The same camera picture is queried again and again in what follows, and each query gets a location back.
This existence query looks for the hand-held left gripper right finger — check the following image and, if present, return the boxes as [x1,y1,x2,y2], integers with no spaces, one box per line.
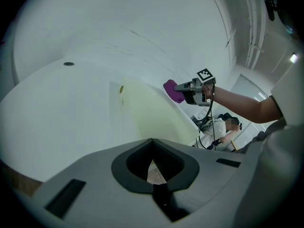
[152,138,247,228]

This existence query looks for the person's right forearm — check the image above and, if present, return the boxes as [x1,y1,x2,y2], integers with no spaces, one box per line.
[206,84,285,125]

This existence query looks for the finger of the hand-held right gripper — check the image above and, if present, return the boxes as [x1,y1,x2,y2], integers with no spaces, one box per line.
[173,81,198,105]

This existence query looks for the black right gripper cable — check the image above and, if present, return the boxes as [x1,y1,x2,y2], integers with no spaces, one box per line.
[195,82,218,151]

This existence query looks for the black head-worn camera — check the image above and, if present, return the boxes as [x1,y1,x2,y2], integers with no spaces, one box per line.
[263,0,279,21]

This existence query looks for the white table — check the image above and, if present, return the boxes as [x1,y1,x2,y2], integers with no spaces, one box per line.
[0,53,200,183]

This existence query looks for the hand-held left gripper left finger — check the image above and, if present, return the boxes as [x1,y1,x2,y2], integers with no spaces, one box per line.
[21,138,173,228]

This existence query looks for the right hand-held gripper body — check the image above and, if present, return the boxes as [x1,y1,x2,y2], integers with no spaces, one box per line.
[189,67,217,107]

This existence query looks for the person's grey t-shirt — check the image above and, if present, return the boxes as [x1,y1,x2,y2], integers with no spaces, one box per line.
[234,56,304,228]

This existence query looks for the white wall conduit pipes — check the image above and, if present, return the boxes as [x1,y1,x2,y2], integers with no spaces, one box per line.
[241,0,267,70]

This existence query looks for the purple cloth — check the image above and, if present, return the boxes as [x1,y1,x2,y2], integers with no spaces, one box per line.
[163,79,185,105]

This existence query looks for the white window blind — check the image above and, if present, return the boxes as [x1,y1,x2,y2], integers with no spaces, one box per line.
[231,73,271,104]

